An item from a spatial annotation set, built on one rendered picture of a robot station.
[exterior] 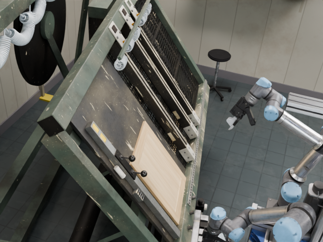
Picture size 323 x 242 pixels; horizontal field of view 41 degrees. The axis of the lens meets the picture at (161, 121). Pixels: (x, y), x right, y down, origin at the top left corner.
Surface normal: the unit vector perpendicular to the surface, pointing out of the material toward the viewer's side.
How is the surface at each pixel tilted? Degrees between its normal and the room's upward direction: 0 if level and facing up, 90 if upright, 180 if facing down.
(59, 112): 55
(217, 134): 0
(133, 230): 90
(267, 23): 90
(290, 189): 7
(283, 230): 83
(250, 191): 0
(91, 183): 90
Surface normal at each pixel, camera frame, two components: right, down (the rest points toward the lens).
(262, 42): -0.33, 0.55
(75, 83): 0.85, -0.33
